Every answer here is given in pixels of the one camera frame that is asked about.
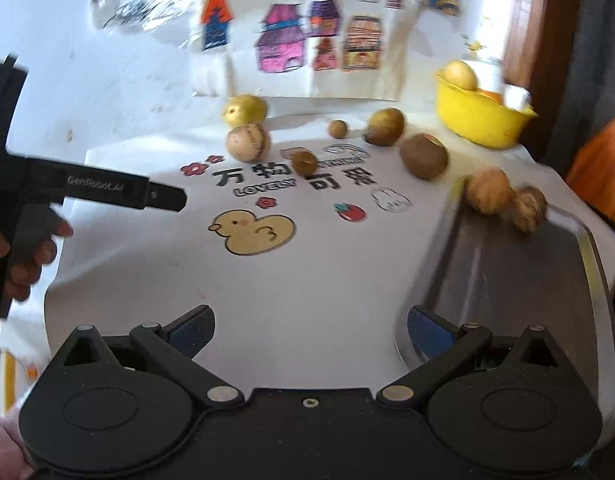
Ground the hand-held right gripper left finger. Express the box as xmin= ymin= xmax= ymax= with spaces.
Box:
xmin=48 ymin=304 xmax=246 ymax=408

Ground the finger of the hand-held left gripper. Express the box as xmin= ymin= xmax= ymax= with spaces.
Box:
xmin=146 ymin=183 xmax=188 ymax=212

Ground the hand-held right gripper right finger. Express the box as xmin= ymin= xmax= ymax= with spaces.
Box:
xmin=376 ymin=305 xmax=573 ymax=408

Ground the metal tray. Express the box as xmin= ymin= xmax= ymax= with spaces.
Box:
xmin=393 ymin=177 xmax=615 ymax=431

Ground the striped bread roll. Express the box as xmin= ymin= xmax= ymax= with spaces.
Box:
xmin=465 ymin=167 xmax=513 ymax=214
xmin=226 ymin=123 xmax=272 ymax=163

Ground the yellow mango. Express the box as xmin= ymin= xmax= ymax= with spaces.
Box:
xmin=224 ymin=94 xmax=268 ymax=127

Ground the person's left forearm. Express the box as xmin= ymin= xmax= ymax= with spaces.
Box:
xmin=0 ymin=410 xmax=36 ymax=480

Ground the person's left hand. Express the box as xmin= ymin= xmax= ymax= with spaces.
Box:
xmin=0 ymin=207 xmax=74 ymax=306

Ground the white printed table mat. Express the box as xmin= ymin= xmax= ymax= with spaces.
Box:
xmin=42 ymin=110 xmax=568 ymax=391

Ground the colourful house drawing paper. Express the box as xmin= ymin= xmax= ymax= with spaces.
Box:
xmin=90 ymin=0 xmax=468 ymax=98

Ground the small brown bread roll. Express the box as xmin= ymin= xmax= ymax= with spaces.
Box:
xmin=507 ymin=186 xmax=549 ymax=233

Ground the brown kiwi with sticker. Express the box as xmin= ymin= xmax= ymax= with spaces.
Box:
xmin=399 ymin=133 xmax=449 ymax=179

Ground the orange yellow striped object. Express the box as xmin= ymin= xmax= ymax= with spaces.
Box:
xmin=0 ymin=347 xmax=41 ymax=406

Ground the yellow plastic bowl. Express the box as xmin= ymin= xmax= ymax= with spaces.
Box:
xmin=434 ymin=67 xmax=538 ymax=150

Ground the white cup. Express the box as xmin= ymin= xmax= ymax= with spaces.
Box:
xmin=502 ymin=84 xmax=533 ymax=111

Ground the yellow pear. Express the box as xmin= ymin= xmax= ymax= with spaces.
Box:
xmin=445 ymin=60 xmax=479 ymax=91

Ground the jar with yellow flowers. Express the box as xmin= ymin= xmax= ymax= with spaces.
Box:
xmin=462 ymin=35 xmax=505 ymax=86

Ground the brown wooden frame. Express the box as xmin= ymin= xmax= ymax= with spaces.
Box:
xmin=502 ymin=0 xmax=588 ymax=161

